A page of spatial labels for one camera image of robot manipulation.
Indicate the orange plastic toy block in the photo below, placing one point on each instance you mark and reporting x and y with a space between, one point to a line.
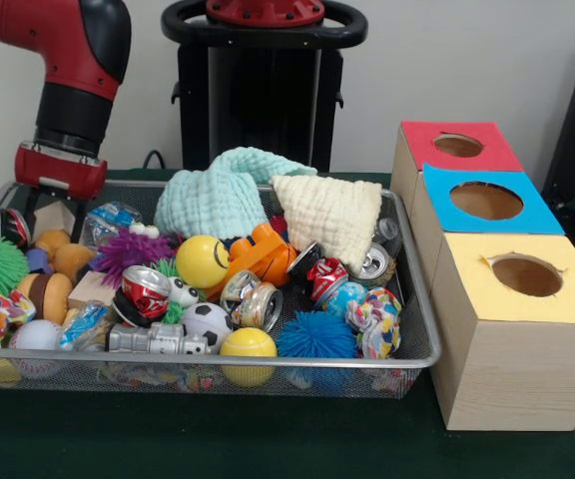
263 254

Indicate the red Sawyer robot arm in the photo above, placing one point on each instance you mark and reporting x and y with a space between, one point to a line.
68 60

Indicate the yellow smiley ball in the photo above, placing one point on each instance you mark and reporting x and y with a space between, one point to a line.
203 261

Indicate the orange toy croissant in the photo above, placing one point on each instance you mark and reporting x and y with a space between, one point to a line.
73 261

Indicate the clear mesh bin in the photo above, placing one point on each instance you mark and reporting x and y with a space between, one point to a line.
412 329

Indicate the blue spiky rubber ball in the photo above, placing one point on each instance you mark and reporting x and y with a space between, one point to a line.
315 337

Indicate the wooden box with three holes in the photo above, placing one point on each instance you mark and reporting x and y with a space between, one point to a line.
517 369

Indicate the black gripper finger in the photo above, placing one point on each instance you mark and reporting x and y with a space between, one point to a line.
78 215
34 200

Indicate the cream yellow waffle cloth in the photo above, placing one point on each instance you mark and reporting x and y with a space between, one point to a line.
332 215

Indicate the purple spiky monster toy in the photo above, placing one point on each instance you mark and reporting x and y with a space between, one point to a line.
133 254

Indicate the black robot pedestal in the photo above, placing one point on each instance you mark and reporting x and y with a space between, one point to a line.
258 100

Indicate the small soccer ball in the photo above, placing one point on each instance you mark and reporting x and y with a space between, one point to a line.
208 324

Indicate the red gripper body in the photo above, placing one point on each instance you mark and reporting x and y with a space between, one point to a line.
60 172

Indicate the dark green tablecloth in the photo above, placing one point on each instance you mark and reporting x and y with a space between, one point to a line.
168 439

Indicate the mint green waffle cloth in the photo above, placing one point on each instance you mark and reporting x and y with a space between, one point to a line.
218 195

